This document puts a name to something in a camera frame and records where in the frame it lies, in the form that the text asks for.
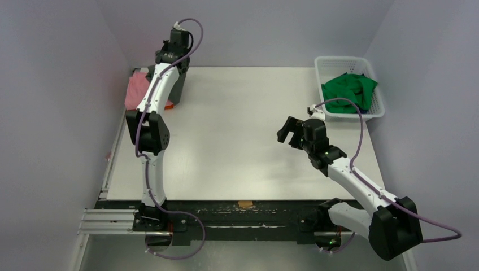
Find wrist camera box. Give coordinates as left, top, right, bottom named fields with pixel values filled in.
left=173, top=21, right=186, bottom=31
left=307, top=106, right=325, bottom=121

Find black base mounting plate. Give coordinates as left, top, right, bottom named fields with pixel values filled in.
left=94, top=200, right=348, bottom=250

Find brown tape piece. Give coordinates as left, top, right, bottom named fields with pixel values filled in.
left=238, top=200, right=254, bottom=209

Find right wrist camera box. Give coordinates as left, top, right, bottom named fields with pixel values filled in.
left=307, top=106, right=325, bottom=121

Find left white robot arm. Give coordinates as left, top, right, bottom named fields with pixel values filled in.
left=125, top=29, right=193, bottom=232

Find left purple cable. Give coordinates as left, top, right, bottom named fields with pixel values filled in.
left=134, top=18, right=207, bottom=261

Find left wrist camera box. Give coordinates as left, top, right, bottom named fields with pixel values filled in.
left=173, top=21, right=186, bottom=31

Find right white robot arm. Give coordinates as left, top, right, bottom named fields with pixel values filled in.
left=277, top=116, right=424, bottom=261

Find pink folded t-shirt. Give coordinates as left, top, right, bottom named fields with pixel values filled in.
left=124, top=72, right=150, bottom=110

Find grey t-shirt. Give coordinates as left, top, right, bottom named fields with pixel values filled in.
left=168, top=67, right=189, bottom=106

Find white plastic basket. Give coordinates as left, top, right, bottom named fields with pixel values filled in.
left=314, top=56, right=385, bottom=121

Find green t-shirt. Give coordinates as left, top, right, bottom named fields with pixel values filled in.
left=321, top=73, right=378, bottom=110

